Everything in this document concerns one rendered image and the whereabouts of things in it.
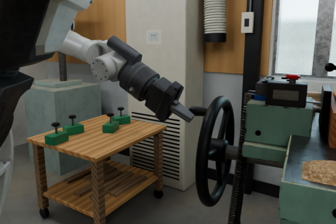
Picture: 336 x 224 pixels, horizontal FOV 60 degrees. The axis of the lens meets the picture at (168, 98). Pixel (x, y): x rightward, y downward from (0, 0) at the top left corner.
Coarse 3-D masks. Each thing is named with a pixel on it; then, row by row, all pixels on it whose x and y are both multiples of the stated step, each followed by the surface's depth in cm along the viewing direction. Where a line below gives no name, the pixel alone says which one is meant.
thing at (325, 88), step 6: (324, 90) 60; (330, 90) 60; (324, 96) 60; (330, 96) 60; (312, 102) 65; (318, 102) 64; (324, 102) 60; (330, 102) 60; (318, 108) 64; (324, 108) 60; (324, 114) 61; (318, 120) 68; (324, 120) 61; (324, 126) 61; (324, 132) 61
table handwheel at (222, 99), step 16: (224, 96) 77; (208, 112) 68; (224, 112) 82; (208, 128) 66; (224, 128) 80; (208, 144) 65; (224, 144) 75; (224, 160) 75; (256, 160) 72; (224, 176) 84; (208, 192) 68
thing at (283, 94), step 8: (272, 80) 64; (280, 80) 71; (296, 80) 71; (256, 88) 67; (264, 88) 67; (272, 88) 62; (280, 88) 61; (288, 88) 60; (296, 88) 60; (304, 88) 59; (256, 96) 68; (264, 96) 67; (272, 96) 62; (280, 96) 61; (288, 96) 61; (296, 96) 60; (304, 96) 59; (272, 104) 62; (280, 104) 62; (288, 104) 61; (296, 104) 60; (304, 104) 60
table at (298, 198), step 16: (256, 144) 64; (288, 144) 56; (304, 144) 56; (320, 144) 56; (272, 160) 63; (288, 160) 49; (304, 160) 49; (288, 176) 43; (288, 192) 41; (304, 192) 40; (320, 192) 40; (288, 208) 42; (304, 208) 41; (320, 208) 40
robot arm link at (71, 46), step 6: (66, 36) 83; (72, 36) 83; (78, 36) 83; (66, 42) 83; (72, 42) 82; (78, 42) 81; (84, 42) 81; (60, 48) 84; (66, 48) 83; (72, 48) 82; (78, 48) 81; (66, 54) 86; (72, 54) 83; (78, 54) 81
